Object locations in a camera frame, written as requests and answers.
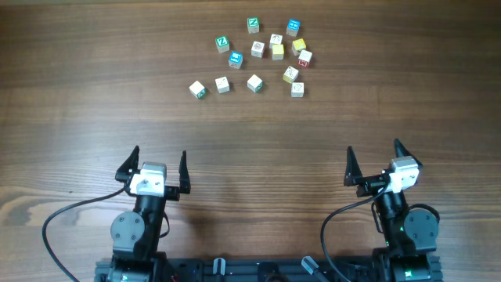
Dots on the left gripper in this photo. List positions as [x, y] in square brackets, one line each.
[171, 193]

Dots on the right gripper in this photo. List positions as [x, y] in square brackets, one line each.
[369, 184]

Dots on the blue block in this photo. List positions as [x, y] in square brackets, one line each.
[293, 27]
[235, 59]

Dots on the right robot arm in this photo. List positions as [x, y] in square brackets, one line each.
[410, 231]

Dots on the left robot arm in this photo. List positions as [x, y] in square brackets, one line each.
[136, 233]

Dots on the white green block far left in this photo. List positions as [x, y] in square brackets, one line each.
[198, 90]

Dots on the white block lower right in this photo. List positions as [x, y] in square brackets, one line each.
[297, 89]

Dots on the white block lower left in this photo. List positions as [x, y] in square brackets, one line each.
[222, 84]

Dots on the yellow sided picture block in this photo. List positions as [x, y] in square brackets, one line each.
[290, 74]

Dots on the red M block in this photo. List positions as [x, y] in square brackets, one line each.
[304, 58]

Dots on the white teal block centre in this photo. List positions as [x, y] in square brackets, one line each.
[254, 83]

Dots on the green Z block left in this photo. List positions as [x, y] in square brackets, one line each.
[222, 44]

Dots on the green z block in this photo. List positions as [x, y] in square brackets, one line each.
[253, 25]
[222, 44]

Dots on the white block upper middle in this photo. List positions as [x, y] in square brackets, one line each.
[275, 39]

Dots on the green Z block top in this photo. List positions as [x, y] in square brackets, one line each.
[253, 25]

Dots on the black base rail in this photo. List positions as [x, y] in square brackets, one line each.
[270, 270]

